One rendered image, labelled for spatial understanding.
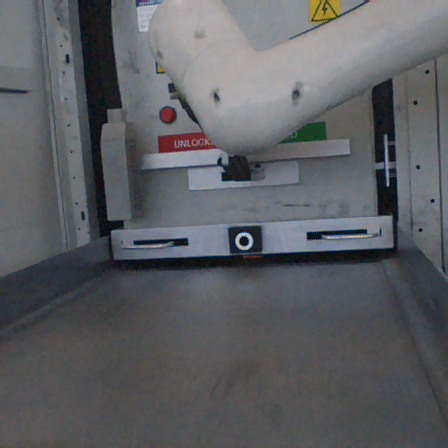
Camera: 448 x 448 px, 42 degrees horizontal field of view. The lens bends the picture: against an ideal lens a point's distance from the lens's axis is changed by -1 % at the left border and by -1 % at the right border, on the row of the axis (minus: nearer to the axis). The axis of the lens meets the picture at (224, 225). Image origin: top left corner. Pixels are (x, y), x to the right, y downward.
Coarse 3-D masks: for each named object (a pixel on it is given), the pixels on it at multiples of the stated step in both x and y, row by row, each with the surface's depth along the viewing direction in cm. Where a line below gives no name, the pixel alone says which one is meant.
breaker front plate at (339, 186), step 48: (240, 0) 106; (288, 0) 104; (144, 48) 110; (144, 96) 112; (144, 144) 113; (144, 192) 114; (192, 192) 112; (240, 192) 111; (288, 192) 109; (336, 192) 107
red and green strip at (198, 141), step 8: (304, 128) 107; (312, 128) 107; (320, 128) 106; (160, 136) 112; (168, 136) 112; (176, 136) 111; (184, 136) 111; (192, 136) 111; (200, 136) 111; (288, 136) 107; (296, 136) 107; (304, 136) 107; (312, 136) 107; (320, 136) 106; (160, 144) 112; (168, 144) 112; (176, 144) 112; (184, 144) 111; (192, 144) 111; (200, 144) 111; (208, 144) 110; (160, 152) 112; (168, 152) 112
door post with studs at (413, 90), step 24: (408, 72) 98; (432, 72) 98; (408, 96) 99; (432, 96) 98; (408, 120) 99; (432, 120) 99; (408, 144) 100; (432, 144) 99; (408, 168) 101; (432, 168) 100; (408, 192) 101; (432, 192) 100; (408, 216) 101; (432, 216) 101; (432, 240) 101
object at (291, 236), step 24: (360, 216) 107; (384, 216) 105; (120, 240) 115; (144, 240) 114; (168, 240) 113; (192, 240) 112; (216, 240) 111; (264, 240) 110; (288, 240) 109; (312, 240) 108; (336, 240) 107; (360, 240) 106; (384, 240) 106
